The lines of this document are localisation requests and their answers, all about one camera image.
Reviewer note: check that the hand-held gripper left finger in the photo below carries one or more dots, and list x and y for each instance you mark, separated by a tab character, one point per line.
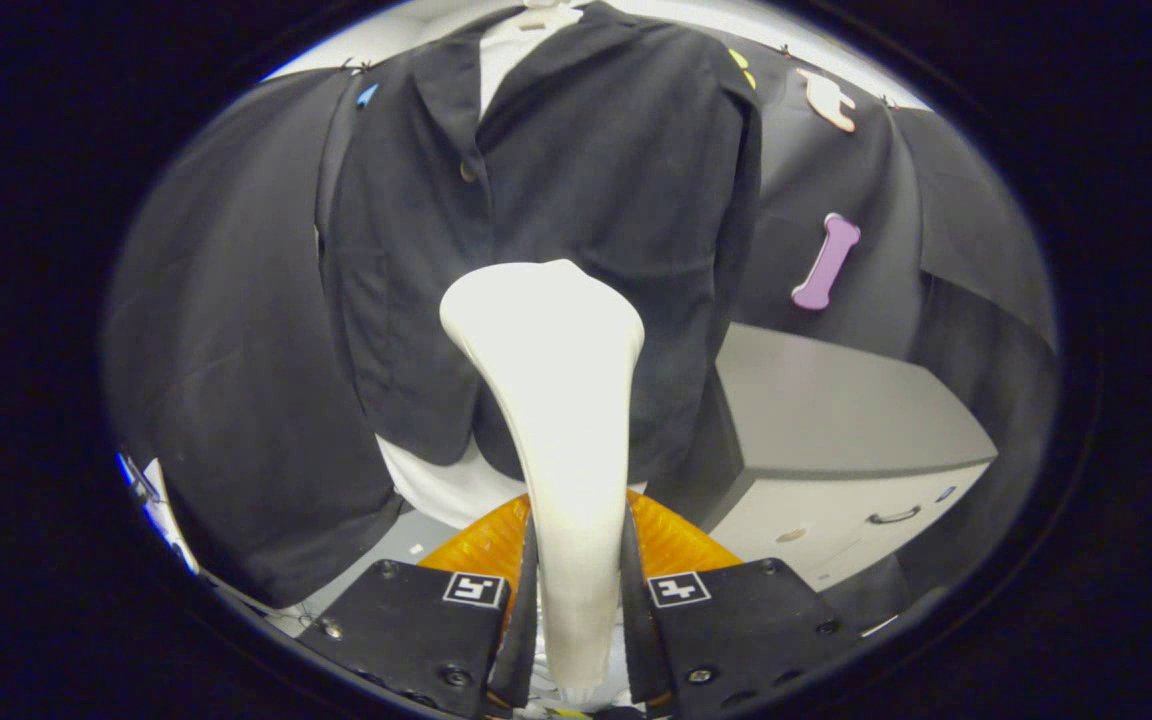
406	630

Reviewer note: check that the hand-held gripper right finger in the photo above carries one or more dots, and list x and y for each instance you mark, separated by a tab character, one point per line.
746	630

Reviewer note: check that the white shirt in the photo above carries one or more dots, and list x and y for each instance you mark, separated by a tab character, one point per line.
436	490

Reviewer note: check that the white garment steamer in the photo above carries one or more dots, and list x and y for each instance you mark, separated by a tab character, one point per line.
561	400

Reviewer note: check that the black suit jacket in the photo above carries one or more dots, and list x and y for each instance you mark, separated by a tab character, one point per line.
616	200

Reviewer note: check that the beige cabinet with grey top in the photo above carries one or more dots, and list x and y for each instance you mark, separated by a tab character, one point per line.
836	400

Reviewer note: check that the white plastic object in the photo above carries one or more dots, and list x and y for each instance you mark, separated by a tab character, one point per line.
161	510

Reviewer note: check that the black backdrop cloth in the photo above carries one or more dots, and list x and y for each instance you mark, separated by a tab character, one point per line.
216	350

